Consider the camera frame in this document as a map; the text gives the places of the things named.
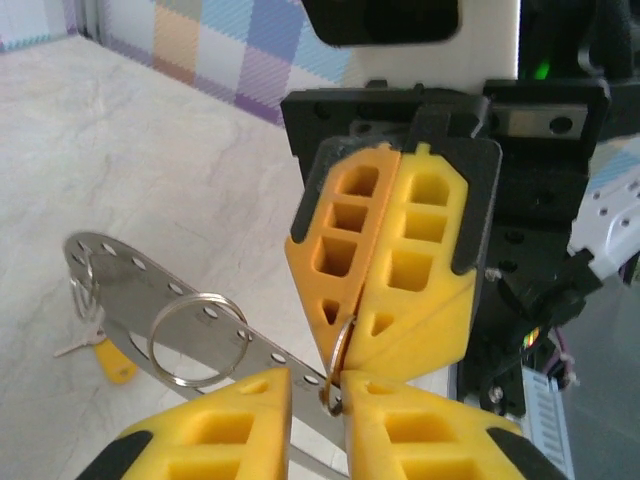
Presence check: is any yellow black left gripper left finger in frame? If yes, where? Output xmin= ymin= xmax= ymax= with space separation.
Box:
xmin=74 ymin=368 xmax=293 ymax=480

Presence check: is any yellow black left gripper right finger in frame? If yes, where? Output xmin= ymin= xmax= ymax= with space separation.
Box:
xmin=341 ymin=369 xmax=571 ymax=480

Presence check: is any small silver key ring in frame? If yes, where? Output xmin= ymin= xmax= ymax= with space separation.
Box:
xmin=319 ymin=314 xmax=359 ymax=419

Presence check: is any large silver key ring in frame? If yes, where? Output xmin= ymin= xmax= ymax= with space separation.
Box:
xmin=148 ymin=292 xmax=250 ymax=389

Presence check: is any yellow-headed silver key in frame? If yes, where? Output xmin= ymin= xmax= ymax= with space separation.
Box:
xmin=53 ymin=319 xmax=139 ymax=385

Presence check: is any perforated silver metal plate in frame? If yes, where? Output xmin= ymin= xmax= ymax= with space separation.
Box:
xmin=62 ymin=230 xmax=351 ymax=480

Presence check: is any slotted grey cable duct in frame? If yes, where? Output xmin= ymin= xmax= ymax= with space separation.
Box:
xmin=519 ymin=364 xmax=576 ymax=480

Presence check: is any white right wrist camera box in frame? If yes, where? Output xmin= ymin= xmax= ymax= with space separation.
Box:
xmin=299 ymin=0 xmax=521 ymax=94

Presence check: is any aluminium frame post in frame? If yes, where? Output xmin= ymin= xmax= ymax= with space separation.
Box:
xmin=74 ymin=0 xmax=114 ymax=46

